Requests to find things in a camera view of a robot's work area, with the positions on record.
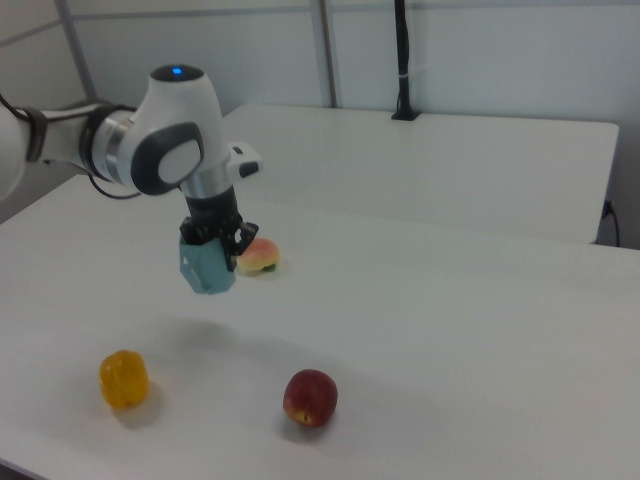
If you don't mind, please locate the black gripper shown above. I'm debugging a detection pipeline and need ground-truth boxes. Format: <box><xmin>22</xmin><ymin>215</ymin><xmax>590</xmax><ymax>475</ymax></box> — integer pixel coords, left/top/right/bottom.
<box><xmin>179</xmin><ymin>185</ymin><xmax>260</xmax><ymax>272</ymax></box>

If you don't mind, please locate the teal hexagonal mug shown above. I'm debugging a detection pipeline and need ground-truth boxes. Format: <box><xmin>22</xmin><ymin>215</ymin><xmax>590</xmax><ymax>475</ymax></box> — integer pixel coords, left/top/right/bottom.
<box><xmin>178</xmin><ymin>235</ymin><xmax>238</xmax><ymax>297</ymax></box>

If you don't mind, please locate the peach fruit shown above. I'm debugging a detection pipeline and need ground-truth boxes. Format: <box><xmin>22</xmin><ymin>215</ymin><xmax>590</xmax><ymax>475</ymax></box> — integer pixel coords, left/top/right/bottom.
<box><xmin>237</xmin><ymin>237</ymin><xmax>282</xmax><ymax>277</ymax></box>

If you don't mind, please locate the yellow bell pepper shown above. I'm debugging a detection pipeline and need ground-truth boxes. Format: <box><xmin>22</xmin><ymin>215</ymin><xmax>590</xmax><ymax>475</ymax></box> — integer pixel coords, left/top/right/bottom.
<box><xmin>98</xmin><ymin>350</ymin><xmax>151</xmax><ymax>411</ymax></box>

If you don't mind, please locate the red apple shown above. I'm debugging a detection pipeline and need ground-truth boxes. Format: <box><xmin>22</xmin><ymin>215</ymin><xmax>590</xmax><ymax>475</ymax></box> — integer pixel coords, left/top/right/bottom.
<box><xmin>283</xmin><ymin>369</ymin><xmax>340</xmax><ymax>428</ymax></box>

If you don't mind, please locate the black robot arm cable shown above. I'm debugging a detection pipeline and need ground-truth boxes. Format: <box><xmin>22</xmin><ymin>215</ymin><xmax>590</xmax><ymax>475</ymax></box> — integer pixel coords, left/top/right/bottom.
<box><xmin>0</xmin><ymin>93</ymin><xmax>147</xmax><ymax>201</ymax></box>

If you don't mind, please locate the grey partition post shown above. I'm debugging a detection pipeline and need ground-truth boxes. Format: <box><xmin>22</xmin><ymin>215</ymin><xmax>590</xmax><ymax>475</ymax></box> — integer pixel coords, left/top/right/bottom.
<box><xmin>53</xmin><ymin>0</ymin><xmax>100</xmax><ymax>102</ymax></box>
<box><xmin>308</xmin><ymin>0</ymin><xmax>345</xmax><ymax>109</ymax></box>

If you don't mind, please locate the black camera stand pole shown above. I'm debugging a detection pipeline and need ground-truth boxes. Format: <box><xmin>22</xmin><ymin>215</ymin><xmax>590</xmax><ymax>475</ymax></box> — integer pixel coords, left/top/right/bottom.
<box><xmin>390</xmin><ymin>0</ymin><xmax>422</xmax><ymax>122</ymax></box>

